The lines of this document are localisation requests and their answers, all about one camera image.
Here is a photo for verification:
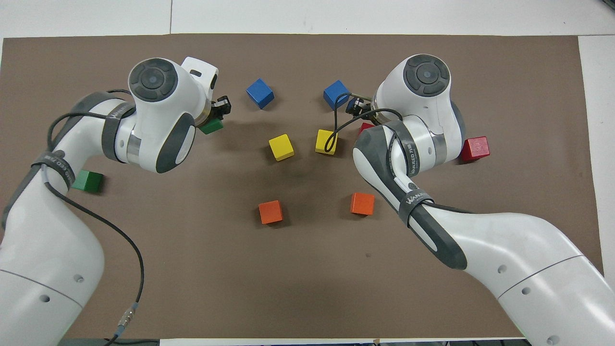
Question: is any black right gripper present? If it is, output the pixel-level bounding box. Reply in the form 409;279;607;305
347;98;373;121

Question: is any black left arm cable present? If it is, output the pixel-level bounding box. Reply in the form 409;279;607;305
46;88;146;346

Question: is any brown table mat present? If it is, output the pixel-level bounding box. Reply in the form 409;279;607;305
0;34;611;339

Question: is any yellow wooden cube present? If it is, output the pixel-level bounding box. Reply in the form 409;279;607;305
315;129;339;155
268;134;295;161

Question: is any orange wooden cube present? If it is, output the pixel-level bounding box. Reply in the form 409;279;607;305
258;200;283;225
350;192;375;216

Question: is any blue wooden cube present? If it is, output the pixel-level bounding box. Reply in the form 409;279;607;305
323;80;351;111
246;78;275;110

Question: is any black cable at table edge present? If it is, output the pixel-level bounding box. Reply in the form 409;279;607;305
104;338;160;346

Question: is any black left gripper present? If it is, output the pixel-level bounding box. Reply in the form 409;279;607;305
210;95;233;122

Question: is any green wooden cube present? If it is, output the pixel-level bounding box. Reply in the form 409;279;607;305
71;170;104;194
198;118;224;135

